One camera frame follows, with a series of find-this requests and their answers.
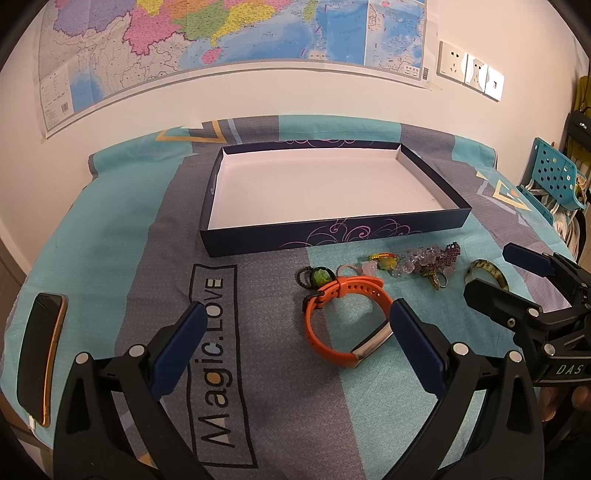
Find clear crystal bead bracelet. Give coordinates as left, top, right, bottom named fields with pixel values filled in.
left=397, top=245, right=445, bottom=278

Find green charm black hair tie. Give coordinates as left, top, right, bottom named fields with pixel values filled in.
left=296, top=265, right=338, bottom=291

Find blue perforated plastic basket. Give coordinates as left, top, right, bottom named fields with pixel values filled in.
left=518, top=137, right=587, bottom=227

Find right human hand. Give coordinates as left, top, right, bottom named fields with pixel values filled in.
left=538, top=385, right=591, bottom=422

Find teal grey bed sheet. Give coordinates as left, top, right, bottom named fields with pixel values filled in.
left=1, top=116, right=567, bottom=479

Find white wall socket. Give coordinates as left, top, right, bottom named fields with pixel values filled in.
left=437, top=41, right=468, bottom=83

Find yellow hanging clothes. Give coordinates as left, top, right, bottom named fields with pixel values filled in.
left=567, top=75, right=590, bottom=164

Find yellow orange charm ring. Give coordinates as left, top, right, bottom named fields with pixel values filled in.
left=368, top=251, right=400, bottom=273

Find purple beaded bracelet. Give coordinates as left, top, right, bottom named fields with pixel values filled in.
left=427, top=241, right=462, bottom=282

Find navy shallow cardboard box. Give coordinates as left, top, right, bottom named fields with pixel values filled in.
left=199, top=140, right=472, bottom=257

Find orange smart band watch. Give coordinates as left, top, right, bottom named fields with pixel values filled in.
left=303, top=276, right=394, bottom=369

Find colourful wall map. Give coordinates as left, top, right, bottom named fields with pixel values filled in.
left=34, top=0, right=440, bottom=136

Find black smartphone gold edge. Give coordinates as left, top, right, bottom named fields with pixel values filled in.
left=17, top=293, right=67, bottom=427

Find tortoiseshell bangle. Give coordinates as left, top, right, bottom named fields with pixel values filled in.
left=464, top=259, right=510, bottom=292

